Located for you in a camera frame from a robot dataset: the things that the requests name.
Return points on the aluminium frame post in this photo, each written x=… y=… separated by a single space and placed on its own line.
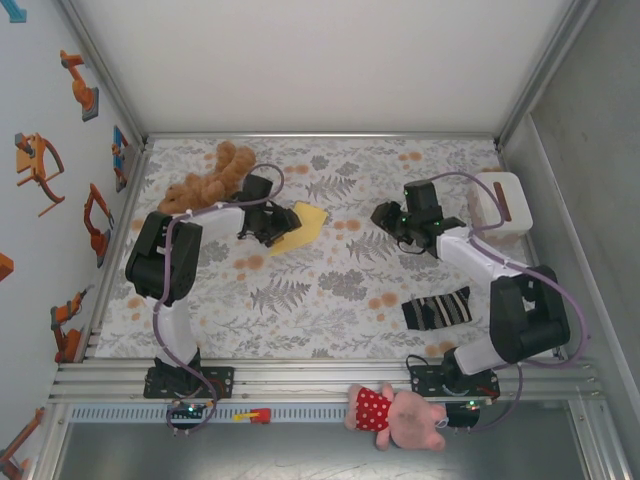
x=109 y=75
x=542 y=75

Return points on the white tissue box brown slot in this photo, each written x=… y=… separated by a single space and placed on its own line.
x=515 y=200

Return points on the blue orange wall sticker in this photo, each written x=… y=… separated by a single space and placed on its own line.
x=119 y=150

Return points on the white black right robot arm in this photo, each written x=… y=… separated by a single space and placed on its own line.
x=465 y=250

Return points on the slim aluminium side rail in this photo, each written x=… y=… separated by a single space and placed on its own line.
x=122 y=225

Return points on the orange block wall sticker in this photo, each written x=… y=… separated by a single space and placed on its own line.
x=5 y=267

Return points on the yellow paper sheet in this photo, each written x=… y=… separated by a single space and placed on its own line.
x=310 y=220

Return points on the pink plush pig red dress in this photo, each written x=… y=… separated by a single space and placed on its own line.
x=400 y=415

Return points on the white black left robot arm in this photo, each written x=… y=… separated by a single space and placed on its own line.
x=175 y=335

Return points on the thin aluminium frame rail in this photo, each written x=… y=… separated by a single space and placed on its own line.
x=320 y=135

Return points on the wide grooved aluminium rail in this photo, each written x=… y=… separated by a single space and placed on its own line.
x=310 y=375

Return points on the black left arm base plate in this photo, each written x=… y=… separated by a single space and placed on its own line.
x=222 y=380

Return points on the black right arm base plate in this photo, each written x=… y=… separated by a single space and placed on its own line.
x=425 y=380

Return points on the black white striped sock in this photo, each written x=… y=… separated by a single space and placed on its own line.
x=435 y=312

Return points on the orange curved gripper wall sticker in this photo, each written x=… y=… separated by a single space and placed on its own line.
x=30 y=162

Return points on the brown teddy bear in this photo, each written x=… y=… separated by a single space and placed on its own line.
x=210 y=190

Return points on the floral patterned table mat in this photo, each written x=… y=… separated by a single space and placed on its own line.
x=300 y=320

